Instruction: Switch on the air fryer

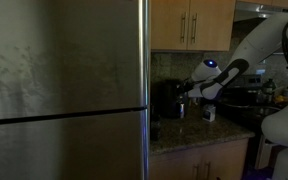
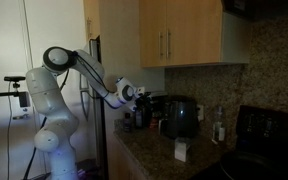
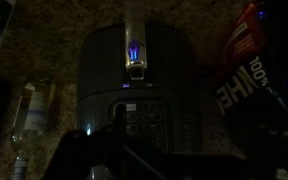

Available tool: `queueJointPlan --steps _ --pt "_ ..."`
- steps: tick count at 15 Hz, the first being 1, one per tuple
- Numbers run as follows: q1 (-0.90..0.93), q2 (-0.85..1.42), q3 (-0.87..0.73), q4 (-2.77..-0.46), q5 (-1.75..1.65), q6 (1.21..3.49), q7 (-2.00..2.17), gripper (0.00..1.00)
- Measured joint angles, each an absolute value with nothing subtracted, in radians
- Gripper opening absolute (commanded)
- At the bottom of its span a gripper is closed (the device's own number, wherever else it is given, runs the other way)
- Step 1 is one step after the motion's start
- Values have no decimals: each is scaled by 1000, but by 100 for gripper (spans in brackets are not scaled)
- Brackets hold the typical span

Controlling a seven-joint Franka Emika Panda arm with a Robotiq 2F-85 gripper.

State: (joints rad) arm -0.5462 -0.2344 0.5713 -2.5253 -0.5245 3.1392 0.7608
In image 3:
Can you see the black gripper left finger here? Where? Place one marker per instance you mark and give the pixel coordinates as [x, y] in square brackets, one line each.
[74, 153]

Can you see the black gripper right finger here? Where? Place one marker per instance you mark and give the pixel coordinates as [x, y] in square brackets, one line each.
[120, 126]

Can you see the black air fryer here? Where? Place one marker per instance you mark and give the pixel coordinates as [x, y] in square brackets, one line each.
[100, 66]

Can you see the clear soap bottle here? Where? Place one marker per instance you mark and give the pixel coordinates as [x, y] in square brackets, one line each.
[37, 110]

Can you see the black red whey bag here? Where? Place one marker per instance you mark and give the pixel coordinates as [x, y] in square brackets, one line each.
[247, 76]

